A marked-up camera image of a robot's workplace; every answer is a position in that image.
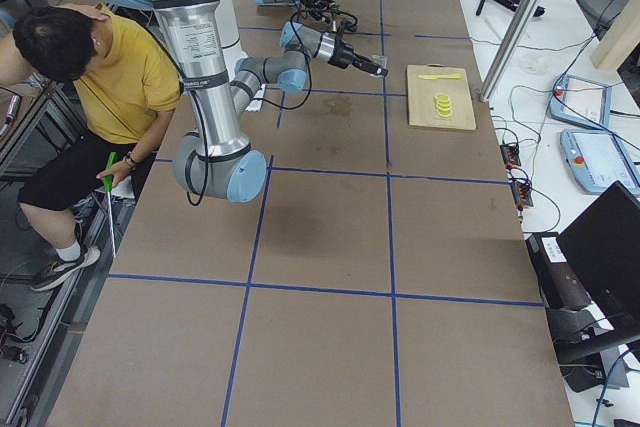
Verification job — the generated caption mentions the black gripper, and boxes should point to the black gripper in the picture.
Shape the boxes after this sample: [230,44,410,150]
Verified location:
[305,0,358,22]
[329,19,388,78]

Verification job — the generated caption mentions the bamboo cutting board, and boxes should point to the bamboo cutting board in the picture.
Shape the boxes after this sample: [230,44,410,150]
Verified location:
[406,65,476,131]

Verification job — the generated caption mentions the yellow plastic knife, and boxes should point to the yellow plastic knife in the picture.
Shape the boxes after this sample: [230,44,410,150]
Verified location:
[417,73,462,80]

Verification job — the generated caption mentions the crumpled white plastic wrap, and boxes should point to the crumpled white plastic wrap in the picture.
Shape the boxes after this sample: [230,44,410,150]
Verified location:
[517,53,553,76]

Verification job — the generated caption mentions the upper orange circuit board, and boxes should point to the upper orange circuit board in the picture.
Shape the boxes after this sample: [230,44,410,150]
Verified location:
[500,143,522,169]

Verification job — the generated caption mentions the orange circuit board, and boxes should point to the orange circuit board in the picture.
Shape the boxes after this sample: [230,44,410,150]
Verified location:
[510,178,534,211]
[500,143,522,169]

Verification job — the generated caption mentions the lower orange circuit board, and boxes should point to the lower orange circuit board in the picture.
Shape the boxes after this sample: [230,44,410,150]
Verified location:
[510,178,534,211]

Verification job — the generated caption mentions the upper blue teach pendant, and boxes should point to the upper blue teach pendant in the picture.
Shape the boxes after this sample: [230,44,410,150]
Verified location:
[549,74,612,129]

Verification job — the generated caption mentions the blue teach pendant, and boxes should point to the blue teach pendant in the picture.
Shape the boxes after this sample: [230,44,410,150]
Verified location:
[560,129,639,196]
[549,74,612,129]

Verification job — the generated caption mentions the person in yellow shirt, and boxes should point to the person in yellow shirt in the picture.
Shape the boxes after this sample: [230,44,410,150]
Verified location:
[1,4,181,292]

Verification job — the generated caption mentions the lower blue teach pendant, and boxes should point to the lower blue teach pendant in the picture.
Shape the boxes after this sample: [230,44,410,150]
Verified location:
[560,129,639,196]

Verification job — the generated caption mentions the black computer monitor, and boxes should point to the black computer monitor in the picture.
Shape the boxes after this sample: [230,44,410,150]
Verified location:
[546,181,639,392]

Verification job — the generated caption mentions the black desktop box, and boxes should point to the black desktop box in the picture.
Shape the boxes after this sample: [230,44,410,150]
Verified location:
[526,232,591,311]

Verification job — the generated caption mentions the green handled scissors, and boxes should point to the green handled scissors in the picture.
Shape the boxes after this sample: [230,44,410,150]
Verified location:
[101,151,117,259]

